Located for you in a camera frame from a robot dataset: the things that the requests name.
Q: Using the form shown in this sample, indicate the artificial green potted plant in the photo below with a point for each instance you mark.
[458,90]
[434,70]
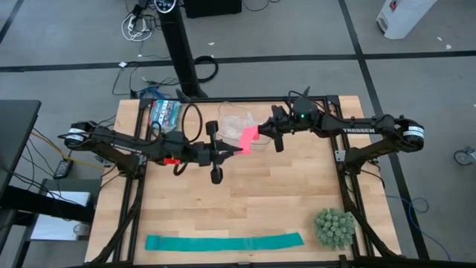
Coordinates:
[334,229]

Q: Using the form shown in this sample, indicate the black power adapter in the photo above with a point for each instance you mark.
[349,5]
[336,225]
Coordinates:
[63,169]

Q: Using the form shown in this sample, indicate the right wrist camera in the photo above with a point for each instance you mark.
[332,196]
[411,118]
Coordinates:
[277,111]

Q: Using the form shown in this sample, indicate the black tower fan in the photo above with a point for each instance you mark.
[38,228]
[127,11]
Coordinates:
[178,44]

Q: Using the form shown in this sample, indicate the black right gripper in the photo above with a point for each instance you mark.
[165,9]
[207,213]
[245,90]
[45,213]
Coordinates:
[279,126]

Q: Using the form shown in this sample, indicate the white pedal bin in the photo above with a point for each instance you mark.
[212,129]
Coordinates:
[401,18]

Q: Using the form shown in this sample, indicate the teal first aid pack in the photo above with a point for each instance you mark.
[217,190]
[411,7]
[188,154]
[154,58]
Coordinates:
[163,111]

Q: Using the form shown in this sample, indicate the pink elastic bandage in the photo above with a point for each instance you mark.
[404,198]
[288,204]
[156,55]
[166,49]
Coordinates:
[246,141]

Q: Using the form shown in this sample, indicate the red tag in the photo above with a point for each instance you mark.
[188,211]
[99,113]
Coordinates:
[172,161]

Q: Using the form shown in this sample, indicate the white box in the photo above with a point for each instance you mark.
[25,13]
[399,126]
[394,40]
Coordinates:
[67,198]

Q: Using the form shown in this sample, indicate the black box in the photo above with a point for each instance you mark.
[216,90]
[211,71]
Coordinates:
[212,7]

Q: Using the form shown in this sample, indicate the black desk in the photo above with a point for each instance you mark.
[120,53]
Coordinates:
[15,130]

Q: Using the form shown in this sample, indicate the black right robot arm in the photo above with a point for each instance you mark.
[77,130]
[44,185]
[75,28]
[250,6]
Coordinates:
[359,130]

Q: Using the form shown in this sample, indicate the clear plastic tray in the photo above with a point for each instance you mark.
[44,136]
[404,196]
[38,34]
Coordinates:
[234,111]

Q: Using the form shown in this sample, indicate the green elastic bandage strip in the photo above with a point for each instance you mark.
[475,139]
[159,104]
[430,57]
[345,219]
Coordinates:
[223,243]

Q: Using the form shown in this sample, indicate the grey metal bracket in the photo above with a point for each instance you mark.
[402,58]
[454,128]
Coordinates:
[143,158]
[339,156]

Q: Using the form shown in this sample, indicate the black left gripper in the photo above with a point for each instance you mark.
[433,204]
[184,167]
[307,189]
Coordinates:
[215,156]

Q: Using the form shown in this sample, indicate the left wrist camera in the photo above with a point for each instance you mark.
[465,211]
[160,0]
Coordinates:
[212,127]

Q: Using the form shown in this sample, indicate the white power strip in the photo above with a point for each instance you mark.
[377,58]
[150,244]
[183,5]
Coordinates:
[131,24]

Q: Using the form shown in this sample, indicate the clear plastic wrapper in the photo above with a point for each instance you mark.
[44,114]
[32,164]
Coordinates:
[232,128]

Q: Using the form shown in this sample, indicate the black aluminium table frame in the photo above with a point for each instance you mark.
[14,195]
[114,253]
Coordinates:
[260,99]

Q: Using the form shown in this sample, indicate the round clear cup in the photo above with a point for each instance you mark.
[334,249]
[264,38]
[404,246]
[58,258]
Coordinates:
[80,229]

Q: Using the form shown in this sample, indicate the black side table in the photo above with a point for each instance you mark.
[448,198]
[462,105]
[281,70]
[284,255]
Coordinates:
[70,184]

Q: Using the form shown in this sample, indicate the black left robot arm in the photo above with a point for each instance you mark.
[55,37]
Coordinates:
[126,147]

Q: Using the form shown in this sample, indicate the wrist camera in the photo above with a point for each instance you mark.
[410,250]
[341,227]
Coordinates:
[212,127]
[277,111]

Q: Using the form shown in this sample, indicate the grey caster wheel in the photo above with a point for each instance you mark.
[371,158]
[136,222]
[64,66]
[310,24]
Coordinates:
[465,156]

